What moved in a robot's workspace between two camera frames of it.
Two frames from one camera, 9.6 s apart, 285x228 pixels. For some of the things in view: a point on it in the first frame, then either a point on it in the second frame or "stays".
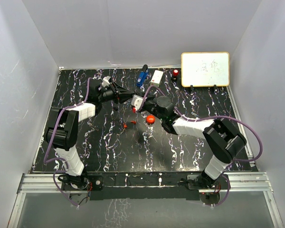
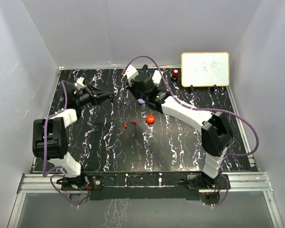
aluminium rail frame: [52, 184] stays
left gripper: [124, 94] → [96, 95]
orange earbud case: [150, 119] stays
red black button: [175, 74] stays
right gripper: [152, 98] → [131, 89]
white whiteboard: [205, 69] stays
